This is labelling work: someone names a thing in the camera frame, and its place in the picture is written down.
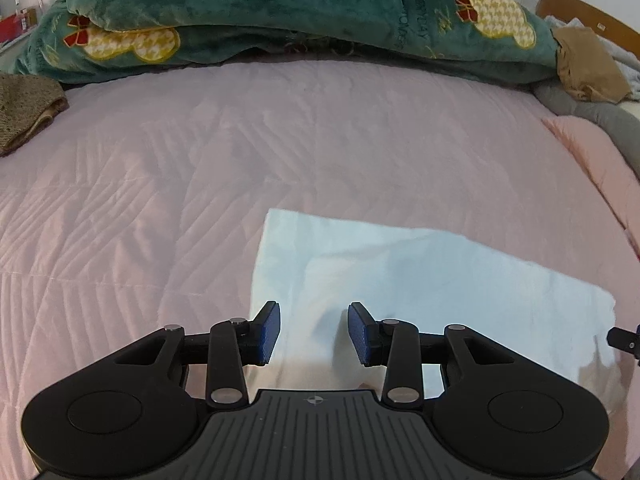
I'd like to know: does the red box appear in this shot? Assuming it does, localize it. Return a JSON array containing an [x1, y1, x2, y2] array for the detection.
[[0, 12, 39, 43]]

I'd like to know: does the pink pillow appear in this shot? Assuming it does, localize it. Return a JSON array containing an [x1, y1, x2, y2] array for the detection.
[[541, 115, 640, 261]]

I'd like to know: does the light grey bedding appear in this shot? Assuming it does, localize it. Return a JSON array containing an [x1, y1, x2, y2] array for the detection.
[[545, 14, 640, 103]]

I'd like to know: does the tan cloth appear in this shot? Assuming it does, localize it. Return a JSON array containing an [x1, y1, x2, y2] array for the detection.
[[551, 26, 632, 102]]

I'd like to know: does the pink quilted bed cover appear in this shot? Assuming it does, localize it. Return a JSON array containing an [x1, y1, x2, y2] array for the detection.
[[0, 57, 640, 480]]

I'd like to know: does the wooden headboard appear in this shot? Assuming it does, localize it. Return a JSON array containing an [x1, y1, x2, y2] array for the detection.
[[536, 0, 640, 61]]

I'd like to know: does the grey pillow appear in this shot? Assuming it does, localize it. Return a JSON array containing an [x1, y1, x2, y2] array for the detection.
[[530, 80, 640, 181]]

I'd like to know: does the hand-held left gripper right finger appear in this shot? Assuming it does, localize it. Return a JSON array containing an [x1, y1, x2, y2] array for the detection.
[[347, 302, 517, 407]]

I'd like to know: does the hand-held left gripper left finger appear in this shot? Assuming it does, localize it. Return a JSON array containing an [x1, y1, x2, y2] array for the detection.
[[114, 301, 281, 409]]

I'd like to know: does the white cloth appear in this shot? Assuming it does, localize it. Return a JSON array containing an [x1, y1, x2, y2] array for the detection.
[[248, 208, 617, 401]]

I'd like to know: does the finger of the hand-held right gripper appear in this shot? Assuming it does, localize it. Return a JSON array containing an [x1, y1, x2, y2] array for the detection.
[[606, 324, 640, 361]]

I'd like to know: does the brown knitted cloth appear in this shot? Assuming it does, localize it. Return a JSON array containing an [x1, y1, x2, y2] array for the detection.
[[0, 72, 70, 157]]

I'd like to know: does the green printed plush blanket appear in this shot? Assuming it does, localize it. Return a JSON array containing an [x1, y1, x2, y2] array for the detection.
[[15, 0, 560, 86]]

